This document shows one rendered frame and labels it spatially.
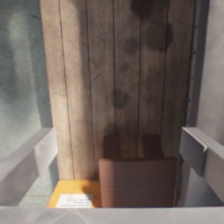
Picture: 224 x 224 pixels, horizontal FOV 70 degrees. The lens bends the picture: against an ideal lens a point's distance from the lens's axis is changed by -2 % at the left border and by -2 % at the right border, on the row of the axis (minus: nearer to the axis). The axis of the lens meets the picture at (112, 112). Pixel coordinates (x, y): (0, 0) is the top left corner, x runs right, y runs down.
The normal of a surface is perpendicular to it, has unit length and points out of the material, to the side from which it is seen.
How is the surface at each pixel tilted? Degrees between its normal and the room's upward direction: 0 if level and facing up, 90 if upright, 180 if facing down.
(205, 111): 31
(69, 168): 0
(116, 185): 0
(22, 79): 0
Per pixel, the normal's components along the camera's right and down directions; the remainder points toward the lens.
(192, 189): -0.52, 0.22
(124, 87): -0.01, 0.25
